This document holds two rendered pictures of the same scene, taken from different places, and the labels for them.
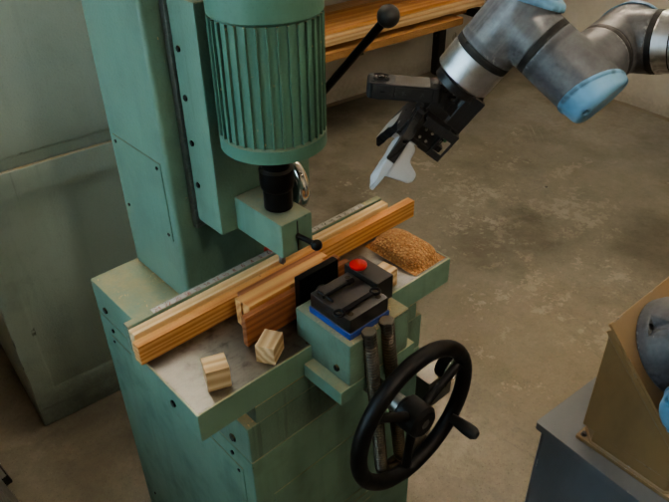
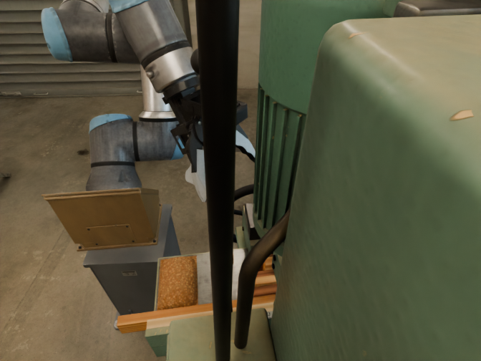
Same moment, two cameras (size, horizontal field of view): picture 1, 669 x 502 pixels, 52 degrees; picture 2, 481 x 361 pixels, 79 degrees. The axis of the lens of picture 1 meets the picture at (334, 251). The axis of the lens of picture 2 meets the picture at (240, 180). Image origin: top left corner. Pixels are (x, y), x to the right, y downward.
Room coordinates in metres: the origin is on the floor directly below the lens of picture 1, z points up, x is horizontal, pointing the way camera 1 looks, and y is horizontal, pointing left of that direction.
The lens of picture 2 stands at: (1.33, 0.17, 1.54)
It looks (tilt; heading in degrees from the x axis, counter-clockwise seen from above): 42 degrees down; 214
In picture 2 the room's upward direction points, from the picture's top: straight up
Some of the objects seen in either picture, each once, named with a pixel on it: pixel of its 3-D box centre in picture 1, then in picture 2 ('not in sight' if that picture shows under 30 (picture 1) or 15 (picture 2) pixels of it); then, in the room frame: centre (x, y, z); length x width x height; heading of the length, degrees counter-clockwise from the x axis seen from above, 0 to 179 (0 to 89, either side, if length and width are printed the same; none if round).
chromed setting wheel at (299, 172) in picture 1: (288, 181); not in sight; (1.21, 0.09, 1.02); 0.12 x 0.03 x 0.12; 42
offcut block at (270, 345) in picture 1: (269, 347); not in sight; (0.84, 0.11, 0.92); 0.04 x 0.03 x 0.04; 162
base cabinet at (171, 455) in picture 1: (264, 435); not in sight; (1.12, 0.18, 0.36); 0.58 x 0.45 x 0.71; 42
